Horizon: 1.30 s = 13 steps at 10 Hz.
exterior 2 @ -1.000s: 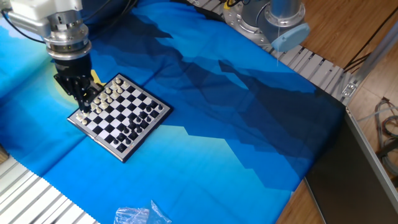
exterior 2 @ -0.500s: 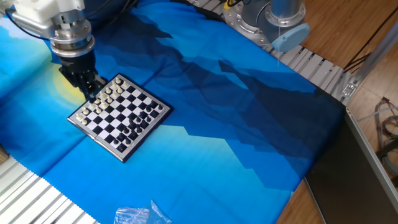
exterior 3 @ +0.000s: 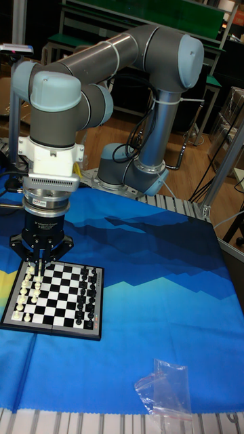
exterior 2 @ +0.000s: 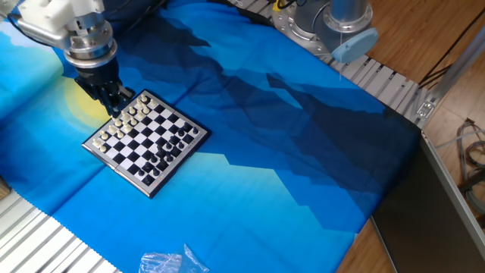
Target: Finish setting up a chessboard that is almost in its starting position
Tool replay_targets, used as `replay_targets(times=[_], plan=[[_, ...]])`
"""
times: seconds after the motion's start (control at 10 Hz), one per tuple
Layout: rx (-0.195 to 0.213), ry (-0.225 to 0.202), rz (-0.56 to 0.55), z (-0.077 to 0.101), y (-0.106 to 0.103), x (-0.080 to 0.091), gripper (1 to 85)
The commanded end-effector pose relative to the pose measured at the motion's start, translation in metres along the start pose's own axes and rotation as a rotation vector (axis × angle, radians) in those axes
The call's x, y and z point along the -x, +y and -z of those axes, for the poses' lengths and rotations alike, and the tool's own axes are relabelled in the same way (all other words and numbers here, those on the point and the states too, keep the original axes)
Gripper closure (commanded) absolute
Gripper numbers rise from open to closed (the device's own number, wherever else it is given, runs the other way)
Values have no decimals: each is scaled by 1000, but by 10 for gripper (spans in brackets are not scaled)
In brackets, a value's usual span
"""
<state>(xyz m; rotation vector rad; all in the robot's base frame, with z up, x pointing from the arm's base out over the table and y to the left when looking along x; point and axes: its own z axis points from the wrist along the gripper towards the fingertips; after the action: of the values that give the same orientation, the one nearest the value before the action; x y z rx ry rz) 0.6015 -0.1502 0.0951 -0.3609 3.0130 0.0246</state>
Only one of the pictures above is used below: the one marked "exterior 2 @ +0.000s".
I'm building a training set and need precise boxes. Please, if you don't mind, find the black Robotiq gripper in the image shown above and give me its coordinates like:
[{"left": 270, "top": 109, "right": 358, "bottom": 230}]
[{"left": 74, "top": 58, "right": 136, "bottom": 118}]

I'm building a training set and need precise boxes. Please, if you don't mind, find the black white folding chessboard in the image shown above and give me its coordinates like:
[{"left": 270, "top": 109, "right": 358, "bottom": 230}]
[{"left": 81, "top": 89, "right": 211, "bottom": 199}]

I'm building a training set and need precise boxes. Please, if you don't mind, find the silver vented wrist box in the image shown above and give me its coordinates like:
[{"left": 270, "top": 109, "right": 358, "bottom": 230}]
[{"left": 14, "top": 17, "right": 73, "bottom": 50}]

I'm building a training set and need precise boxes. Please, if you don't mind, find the blue mountain print cloth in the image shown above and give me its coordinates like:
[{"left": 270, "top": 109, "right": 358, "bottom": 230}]
[{"left": 0, "top": 0, "right": 421, "bottom": 273}]

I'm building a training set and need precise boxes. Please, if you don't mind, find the clear plastic zip bag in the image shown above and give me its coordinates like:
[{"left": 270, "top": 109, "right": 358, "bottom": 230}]
[{"left": 138, "top": 243, "right": 211, "bottom": 273}]

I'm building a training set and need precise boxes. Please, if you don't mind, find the black aluminium framed panel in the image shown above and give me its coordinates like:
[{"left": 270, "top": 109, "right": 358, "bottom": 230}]
[{"left": 370, "top": 130, "right": 485, "bottom": 273}]

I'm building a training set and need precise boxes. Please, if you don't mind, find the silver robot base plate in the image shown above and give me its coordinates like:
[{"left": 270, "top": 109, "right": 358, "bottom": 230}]
[{"left": 271, "top": 2, "right": 342, "bottom": 58}]

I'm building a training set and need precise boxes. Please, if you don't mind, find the aluminium corner bracket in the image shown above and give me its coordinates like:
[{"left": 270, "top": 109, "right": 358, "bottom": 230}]
[{"left": 415, "top": 99, "right": 437, "bottom": 119}]

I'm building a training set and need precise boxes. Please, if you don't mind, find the black floor cable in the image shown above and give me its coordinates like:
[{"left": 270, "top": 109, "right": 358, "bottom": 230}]
[{"left": 418, "top": 7, "right": 485, "bottom": 90}]

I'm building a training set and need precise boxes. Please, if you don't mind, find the aluminium frame beam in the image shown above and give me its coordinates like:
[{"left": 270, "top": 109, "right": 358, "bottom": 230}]
[{"left": 416, "top": 26, "right": 485, "bottom": 128}]

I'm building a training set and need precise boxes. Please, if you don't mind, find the grey cable bundle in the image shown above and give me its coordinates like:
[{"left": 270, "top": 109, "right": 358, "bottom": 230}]
[{"left": 435, "top": 118, "right": 485, "bottom": 217}]

